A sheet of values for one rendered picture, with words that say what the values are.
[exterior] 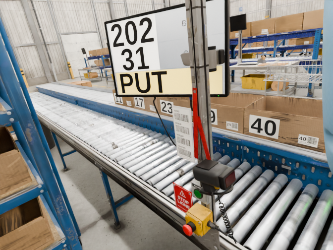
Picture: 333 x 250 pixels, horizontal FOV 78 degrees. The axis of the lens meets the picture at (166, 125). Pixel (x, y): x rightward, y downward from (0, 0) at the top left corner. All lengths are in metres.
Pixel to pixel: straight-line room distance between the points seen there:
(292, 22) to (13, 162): 5.72
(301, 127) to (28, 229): 1.13
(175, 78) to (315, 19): 5.12
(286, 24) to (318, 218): 5.20
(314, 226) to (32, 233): 0.94
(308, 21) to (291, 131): 4.71
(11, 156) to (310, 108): 1.39
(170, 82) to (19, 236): 0.64
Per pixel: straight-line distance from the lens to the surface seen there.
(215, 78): 0.71
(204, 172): 0.62
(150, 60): 0.80
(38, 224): 0.72
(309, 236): 0.96
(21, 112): 0.57
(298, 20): 5.83
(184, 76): 0.75
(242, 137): 1.26
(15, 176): 0.66
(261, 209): 1.02
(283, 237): 0.93
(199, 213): 0.79
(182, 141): 0.72
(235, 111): 1.28
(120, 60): 0.89
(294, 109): 1.46
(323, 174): 1.21
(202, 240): 0.96
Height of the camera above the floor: 1.43
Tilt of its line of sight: 21 degrees down
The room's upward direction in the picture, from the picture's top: 8 degrees counter-clockwise
